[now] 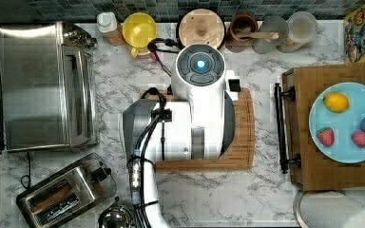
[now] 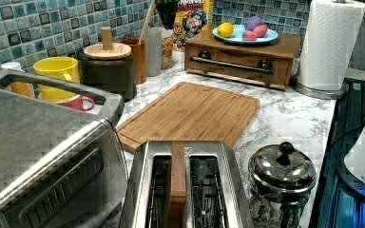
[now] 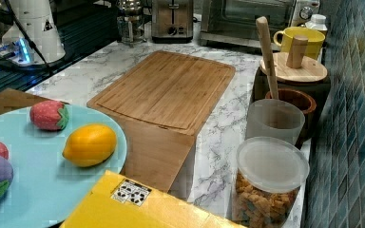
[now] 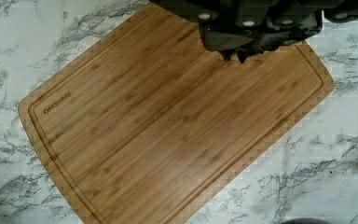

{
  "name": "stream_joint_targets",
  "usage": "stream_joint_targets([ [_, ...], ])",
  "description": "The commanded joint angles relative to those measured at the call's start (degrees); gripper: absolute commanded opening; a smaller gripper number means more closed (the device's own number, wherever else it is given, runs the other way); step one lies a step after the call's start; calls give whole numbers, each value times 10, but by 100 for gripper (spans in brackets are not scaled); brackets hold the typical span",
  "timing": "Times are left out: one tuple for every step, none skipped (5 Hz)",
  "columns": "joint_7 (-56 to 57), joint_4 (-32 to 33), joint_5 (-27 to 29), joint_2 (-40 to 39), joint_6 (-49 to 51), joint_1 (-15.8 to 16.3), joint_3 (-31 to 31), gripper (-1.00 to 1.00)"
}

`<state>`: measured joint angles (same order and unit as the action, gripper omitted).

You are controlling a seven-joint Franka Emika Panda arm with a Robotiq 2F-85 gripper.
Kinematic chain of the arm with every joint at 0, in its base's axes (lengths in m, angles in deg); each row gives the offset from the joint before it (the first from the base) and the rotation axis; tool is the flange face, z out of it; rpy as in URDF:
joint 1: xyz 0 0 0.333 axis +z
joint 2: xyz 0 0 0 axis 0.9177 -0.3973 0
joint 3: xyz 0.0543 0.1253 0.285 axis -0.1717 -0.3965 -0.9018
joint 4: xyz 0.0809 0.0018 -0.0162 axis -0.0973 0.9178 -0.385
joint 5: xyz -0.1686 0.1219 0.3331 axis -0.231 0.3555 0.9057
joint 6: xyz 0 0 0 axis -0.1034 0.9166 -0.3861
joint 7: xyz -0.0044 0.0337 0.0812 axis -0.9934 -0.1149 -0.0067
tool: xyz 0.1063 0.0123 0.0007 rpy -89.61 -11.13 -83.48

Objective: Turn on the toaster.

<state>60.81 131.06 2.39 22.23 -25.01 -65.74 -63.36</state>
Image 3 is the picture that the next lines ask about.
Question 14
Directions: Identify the silver two-slot toaster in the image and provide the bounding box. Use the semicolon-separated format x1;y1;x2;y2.
151;0;194;44

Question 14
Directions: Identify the stainless toaster oven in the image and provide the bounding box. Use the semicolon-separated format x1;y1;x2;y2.
200;0;320;48

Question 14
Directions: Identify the bamboo cutting board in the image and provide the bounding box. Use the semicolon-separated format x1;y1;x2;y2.
86;50;237;138

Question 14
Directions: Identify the wooden drawer box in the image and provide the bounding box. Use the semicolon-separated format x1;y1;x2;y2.
0;87;198;194

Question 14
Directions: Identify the frosted plastic cup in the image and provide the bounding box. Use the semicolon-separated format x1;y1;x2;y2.
245;99;305;145

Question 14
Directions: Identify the yellow toy lemon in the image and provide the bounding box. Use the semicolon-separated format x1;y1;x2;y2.
62;123;117;167

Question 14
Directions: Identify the glass french press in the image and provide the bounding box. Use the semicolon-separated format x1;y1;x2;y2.
117;0;144;46

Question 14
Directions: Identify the clear jar with cereal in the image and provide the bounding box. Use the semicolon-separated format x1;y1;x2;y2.
232;137;309;228

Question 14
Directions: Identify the yellow cereal box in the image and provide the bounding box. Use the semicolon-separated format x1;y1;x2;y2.
60;171;245;228

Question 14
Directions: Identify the dark canister with wooden lid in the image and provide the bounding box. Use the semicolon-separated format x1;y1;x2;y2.
252;34;332;105

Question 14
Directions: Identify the brown wooden cup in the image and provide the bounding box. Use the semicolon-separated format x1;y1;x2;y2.
265;88;317;147

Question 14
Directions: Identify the yellow mug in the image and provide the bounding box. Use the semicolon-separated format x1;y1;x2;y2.
273;27;325;60

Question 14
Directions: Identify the light blue plate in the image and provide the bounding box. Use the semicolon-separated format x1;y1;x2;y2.
0;104;127;228

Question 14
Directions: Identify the white bottle with orange liquid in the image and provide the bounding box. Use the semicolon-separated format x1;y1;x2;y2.
305;14;328;35

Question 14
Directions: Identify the wooden spoon handle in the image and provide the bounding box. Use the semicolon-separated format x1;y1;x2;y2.
256;16;279;100

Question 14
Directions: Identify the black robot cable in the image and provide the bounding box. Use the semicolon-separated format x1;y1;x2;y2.
3;0;53;75

